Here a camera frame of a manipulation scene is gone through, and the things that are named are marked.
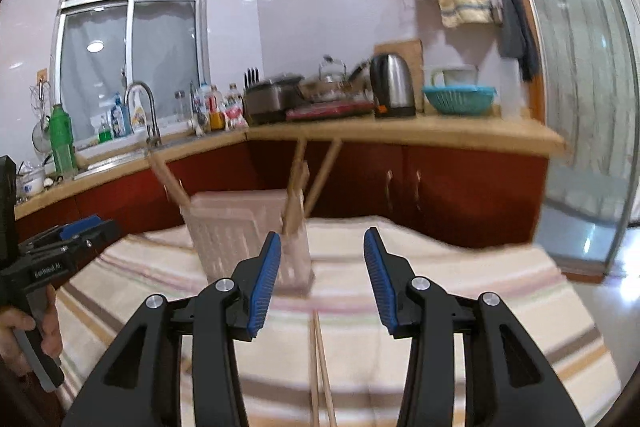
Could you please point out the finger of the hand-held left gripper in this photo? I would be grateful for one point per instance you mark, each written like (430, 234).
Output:
(80, 225)
(102, 238)

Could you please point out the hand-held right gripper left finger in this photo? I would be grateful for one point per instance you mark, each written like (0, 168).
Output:
(262, 282)

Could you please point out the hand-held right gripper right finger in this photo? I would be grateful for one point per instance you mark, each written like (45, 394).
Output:
(377, 279)

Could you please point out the pink perforated chopstick holder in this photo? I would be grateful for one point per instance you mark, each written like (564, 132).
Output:
(230, 237)

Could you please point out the wooden chopstick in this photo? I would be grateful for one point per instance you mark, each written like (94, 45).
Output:
(295, 177)
(167, 179)
(325, 172)
(325, 377)
(301, 192)
(315, 372)

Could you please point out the person's left forearm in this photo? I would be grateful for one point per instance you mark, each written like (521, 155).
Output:
(25, 402)

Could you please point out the person's left hand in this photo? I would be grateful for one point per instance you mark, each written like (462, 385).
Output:
(50, 327)

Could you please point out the white bowl blue print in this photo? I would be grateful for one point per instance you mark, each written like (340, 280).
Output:
(31, 183)

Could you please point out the stainless steel sink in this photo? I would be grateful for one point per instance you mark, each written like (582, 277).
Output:
(125, 157)

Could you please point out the green thermos flask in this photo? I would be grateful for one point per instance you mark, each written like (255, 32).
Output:
(62, 142)

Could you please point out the metal mesh strainer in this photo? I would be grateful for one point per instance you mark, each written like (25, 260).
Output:
(42, 138)

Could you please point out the green dish soap bottle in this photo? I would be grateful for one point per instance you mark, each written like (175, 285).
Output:
(105, 133)

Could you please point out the striped tablecloth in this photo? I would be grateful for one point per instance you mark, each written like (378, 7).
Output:
(350, 372)

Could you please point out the blue detergent bottle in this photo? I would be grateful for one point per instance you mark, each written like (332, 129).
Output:
(118, 119)

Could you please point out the red wooden counter cabinet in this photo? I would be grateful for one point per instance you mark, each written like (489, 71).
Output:
(450, 187)

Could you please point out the white spray bottle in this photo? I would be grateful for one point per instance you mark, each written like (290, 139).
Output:
(138, 114)

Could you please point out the curved steel faucet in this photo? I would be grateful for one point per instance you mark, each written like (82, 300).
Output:
(150, 117)

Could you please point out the pink snack packet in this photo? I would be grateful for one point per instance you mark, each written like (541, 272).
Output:
(235, 117)

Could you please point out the cooking oil bottle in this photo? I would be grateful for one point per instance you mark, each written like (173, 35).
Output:
(216, 114)

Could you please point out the red induction cooker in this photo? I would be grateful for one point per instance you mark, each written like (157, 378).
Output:
(330, 111)

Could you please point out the grey rice cooker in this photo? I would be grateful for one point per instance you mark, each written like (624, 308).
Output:
(270, 104)

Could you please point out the aluminium sliding window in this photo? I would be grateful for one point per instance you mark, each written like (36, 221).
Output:
(160, 57)

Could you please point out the clear sauce bottle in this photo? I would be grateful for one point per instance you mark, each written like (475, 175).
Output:
(233, 94)

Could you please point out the steel electric kettle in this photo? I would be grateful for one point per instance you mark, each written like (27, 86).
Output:
(392, 84)

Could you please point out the teal plastic colander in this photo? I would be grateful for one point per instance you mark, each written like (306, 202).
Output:
(460, 101)

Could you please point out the knife block with knives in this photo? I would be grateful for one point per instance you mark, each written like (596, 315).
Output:
(251, 79)

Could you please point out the metal pot lid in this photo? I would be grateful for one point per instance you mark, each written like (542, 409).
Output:
(332, 72)

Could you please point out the white mug green rim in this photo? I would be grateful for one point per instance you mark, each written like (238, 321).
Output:
(455, 77)

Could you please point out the wooden cutting board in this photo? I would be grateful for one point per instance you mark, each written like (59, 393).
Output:
(397, 47)

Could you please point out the wood framed glass door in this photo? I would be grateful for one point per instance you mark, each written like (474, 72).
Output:
(575, 82)

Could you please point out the dark grey cloth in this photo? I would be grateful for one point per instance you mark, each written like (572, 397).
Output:
(512, 27)

